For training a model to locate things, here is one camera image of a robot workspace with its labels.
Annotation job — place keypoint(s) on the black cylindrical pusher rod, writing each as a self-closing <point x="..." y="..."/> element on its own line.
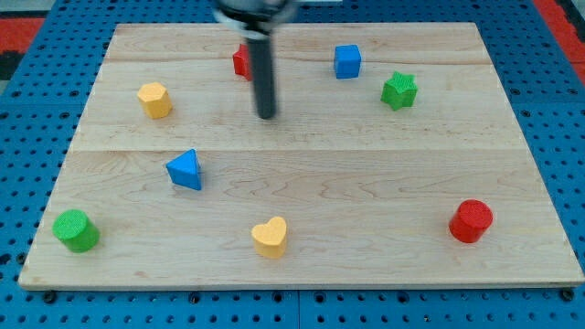
<point x="261" y="65"/>

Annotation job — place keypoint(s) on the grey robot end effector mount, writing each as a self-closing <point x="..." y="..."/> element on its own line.
<point x="254" y="18"/>

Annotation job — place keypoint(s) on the blue triangle block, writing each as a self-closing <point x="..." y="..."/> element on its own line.
<point x="185" y="170"/>

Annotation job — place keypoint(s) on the red block behind rod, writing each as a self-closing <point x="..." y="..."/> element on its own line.
<point x="241" y="62"/>

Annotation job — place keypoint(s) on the blue cube block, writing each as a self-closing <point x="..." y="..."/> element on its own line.
<point x="347" y="61"/>

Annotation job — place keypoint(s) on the yellow hexagon block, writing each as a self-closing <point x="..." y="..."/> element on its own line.
<point x="155" y="100"/>

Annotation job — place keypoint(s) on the green star block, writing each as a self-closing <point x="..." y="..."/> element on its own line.
<point x="399" y="91"/>

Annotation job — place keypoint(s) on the light wooden board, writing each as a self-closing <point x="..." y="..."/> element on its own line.
<point x="367" y="192"/>

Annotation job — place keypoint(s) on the yellow heart block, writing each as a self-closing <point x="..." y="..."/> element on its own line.
<point x="270" y="238"/>

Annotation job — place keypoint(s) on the green cylinder block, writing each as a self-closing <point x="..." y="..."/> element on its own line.
<point x="74" y="229"/>

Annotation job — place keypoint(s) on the red cylinder block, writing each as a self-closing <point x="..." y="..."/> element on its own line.
<point x="471" y="220"/>

